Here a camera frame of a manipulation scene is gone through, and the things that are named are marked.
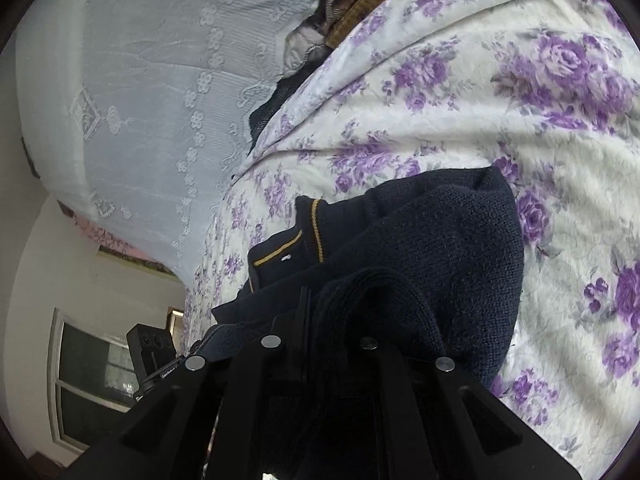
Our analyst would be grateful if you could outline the white lace cloth cover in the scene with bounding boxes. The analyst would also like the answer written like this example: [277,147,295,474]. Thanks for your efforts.
[15,0,347,292]

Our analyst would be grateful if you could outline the pile of folded clothes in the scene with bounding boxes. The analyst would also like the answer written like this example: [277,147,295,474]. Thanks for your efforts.
[282,0,377,75]

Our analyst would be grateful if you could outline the purple floral bedsheet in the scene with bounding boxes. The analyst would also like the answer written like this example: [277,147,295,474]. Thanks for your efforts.
[182,0,640,477]

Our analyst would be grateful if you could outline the navy knit cardigan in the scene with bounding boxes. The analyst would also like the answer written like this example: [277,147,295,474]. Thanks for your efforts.
[195,165,526,397]

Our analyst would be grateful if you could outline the white framed window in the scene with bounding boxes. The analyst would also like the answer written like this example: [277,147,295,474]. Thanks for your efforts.
[47,307,187,457]

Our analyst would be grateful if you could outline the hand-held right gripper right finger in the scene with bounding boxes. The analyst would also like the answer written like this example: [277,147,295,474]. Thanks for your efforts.
[309,336,584,480]

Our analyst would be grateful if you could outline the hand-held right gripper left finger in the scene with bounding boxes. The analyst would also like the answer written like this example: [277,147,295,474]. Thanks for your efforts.
[60,286,311,480]

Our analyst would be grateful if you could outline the dark knit cloth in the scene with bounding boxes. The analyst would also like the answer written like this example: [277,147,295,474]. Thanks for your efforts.
[248,76,302,150]

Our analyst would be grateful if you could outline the pink floral cloth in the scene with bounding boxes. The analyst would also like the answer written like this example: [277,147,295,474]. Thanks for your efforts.
[56,199,168,267]

